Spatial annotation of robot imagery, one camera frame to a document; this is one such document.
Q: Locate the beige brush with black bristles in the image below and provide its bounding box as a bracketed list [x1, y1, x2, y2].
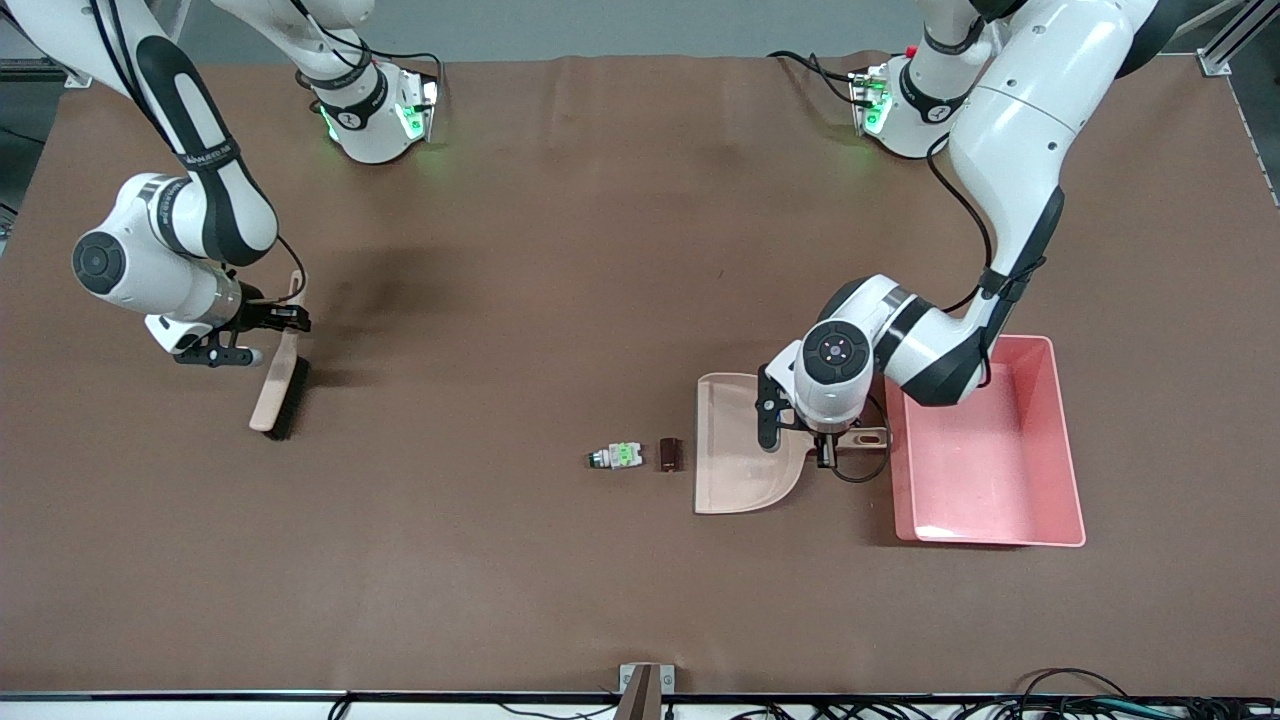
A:
[249, 270, 311, 441]

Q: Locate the black base cable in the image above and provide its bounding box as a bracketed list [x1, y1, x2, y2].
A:
[768, 50, 866, 106]
[295, 0, 446, 101]

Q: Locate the black looped cable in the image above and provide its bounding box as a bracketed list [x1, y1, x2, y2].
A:
[1015, 667, 1131, 701]

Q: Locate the grey metal bracket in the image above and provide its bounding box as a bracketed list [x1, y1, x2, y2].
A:
[615, 663, 676, 720]

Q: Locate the black right base cable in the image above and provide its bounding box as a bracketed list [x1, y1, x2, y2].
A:
[295, 0, 446, 101]

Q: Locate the beige plastic dustpan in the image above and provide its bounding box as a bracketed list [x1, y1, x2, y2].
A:
[694, 373, 891, 515]

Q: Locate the black left base cable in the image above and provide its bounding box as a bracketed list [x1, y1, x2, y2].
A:
[768, 50, 866, 106]

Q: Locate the green lit right base plate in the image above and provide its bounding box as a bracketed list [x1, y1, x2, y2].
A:
[398, 68, 442, 143]

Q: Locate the tangled black cable bundle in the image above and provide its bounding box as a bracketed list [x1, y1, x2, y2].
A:
[730, 698, 1280, 720]

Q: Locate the aluminium frame strut with foot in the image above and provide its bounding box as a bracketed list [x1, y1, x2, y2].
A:
[0, 25, 96, 89]

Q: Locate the green lit base plate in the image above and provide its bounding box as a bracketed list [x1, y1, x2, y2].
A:
[849, 64, 893, 137]
[398, 68, 442, 143]

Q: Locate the green lit left base plate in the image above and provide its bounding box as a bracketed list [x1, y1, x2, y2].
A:
[849, 64, 893, 137]

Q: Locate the pink plastic bin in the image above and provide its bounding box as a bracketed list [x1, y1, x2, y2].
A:
[883, 335, 1087, 549]

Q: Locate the brown table mat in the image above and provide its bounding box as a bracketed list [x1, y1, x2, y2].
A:
[0, 50, 1280, 696]

